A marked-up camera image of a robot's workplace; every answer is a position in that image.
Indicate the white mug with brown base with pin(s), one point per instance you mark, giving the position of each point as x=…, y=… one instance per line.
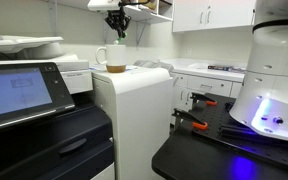
x=115, y=55

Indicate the white lower drawer cabinets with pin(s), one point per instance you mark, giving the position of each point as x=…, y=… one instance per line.
x=210, y=86

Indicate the metal shelf bracket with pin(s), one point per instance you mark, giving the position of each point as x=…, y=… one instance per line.
x=140, y=31
x=53, y=13

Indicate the white wall outlet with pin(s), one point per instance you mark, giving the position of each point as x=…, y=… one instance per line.
x=189, y=52

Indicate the dark books stack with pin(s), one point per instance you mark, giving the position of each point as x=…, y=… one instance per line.
x=225, y=68

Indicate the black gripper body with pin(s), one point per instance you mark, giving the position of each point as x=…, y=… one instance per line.
x=118, y=18

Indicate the grey finisher output tray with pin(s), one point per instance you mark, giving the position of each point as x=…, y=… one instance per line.
x=154, y=65

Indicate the blue tape strip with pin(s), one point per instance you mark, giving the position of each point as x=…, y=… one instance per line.
x=94, y=69

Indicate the black perforated mounting table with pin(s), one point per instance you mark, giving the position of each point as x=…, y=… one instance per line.
x=197, y=156

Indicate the large office copier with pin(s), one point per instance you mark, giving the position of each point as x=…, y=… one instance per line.
x=50, y=143

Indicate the white copier finisher unit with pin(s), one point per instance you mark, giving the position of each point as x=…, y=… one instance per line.
x=140, y=113

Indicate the white upper wall cabinet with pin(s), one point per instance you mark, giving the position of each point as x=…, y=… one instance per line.
x=217, y=13

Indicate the white countertop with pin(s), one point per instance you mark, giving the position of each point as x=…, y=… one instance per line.
x=197, y=68

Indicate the black aluminium rail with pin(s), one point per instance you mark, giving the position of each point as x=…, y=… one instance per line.
x=235, y=131

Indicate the copier touchscreen control panel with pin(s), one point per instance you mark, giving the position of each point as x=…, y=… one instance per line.
x=17, y=90

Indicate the white wall shelf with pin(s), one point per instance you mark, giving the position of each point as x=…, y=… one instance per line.
x=147, y=16

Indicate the green and white marker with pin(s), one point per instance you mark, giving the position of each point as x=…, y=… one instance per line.
x=120, y=39

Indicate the white printed paper sheet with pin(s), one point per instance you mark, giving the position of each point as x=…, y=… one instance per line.
x=132, y=69

